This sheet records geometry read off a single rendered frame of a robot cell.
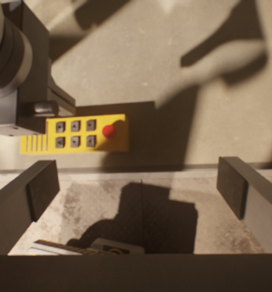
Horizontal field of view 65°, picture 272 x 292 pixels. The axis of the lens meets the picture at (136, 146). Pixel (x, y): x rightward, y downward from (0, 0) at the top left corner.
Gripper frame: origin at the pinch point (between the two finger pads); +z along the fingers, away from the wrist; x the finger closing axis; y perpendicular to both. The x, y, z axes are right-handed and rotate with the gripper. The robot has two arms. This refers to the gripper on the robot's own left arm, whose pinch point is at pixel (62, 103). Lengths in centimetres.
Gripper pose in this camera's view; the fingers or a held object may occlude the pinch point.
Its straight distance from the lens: 36.2
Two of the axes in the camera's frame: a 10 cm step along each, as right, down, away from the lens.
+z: 1.5, 1.2, 9.8
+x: -0.2, -9.9, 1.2
